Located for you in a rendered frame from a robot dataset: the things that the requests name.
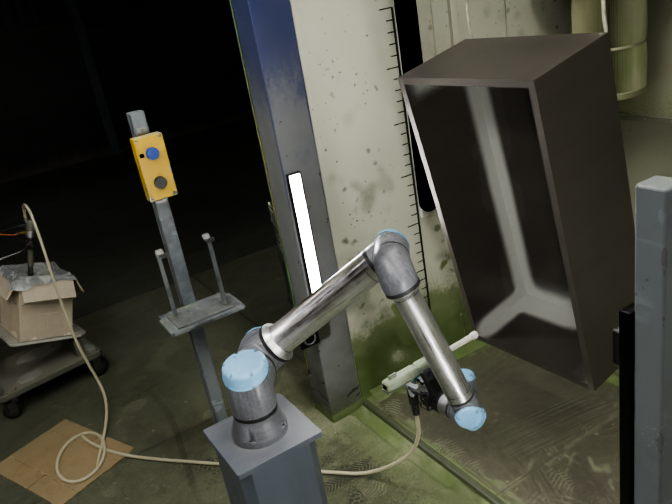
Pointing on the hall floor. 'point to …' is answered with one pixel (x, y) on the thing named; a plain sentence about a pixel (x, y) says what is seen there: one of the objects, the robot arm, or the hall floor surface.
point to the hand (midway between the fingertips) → (409, 378)
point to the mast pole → (653, 342)
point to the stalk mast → (184, 288)
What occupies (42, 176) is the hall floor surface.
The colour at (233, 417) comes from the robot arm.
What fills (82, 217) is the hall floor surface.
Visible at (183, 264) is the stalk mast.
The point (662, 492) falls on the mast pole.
